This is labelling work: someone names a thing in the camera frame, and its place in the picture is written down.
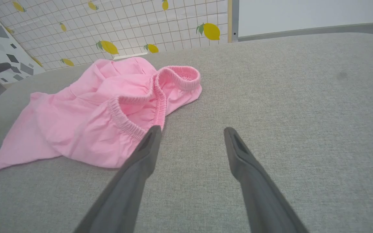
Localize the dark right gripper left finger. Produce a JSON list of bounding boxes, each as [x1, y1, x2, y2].
[[73, 125, 163, 233]]

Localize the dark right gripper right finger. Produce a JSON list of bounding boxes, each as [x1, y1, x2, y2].
[[224, 127, 309, 233]]

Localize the pink cloth garment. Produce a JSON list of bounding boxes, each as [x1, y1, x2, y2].
[[0, 57, 203, 171]]

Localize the grey fabric sofa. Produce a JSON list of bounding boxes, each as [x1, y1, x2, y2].
[[0, 32, 373, 233]]

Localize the lemon print wood-framed partition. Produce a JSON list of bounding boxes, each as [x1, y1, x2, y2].
[[0, 0, 239, 71]]

